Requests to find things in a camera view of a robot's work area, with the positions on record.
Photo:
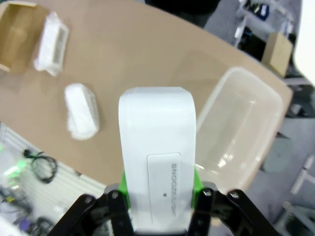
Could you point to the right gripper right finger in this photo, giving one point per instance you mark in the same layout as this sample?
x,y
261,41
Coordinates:
x,y
221,216

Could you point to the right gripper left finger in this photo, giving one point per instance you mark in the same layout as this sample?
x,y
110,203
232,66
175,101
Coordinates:
x,y
98,216

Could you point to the unwrapped white alarm clock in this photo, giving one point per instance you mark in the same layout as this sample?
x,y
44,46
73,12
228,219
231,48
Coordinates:
x,y
157,135

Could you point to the bubble-wrapped white clock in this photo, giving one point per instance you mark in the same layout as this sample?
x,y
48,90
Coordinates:
x,y
49,46
80,110

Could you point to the clear plastic container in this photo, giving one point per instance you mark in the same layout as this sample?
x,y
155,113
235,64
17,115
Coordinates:
x,y
246,110

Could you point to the small brown cardboard box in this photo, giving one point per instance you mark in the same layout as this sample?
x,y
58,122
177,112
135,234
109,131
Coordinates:
x,y
278,52

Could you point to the open brown cardboard box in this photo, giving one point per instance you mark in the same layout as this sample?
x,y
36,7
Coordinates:
x,y
14,37

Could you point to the white table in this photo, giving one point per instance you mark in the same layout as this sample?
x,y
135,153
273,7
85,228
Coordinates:
x,y
307,37

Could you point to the person in black sweater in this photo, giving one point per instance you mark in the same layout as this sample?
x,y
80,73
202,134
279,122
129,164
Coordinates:
x,y
182,6

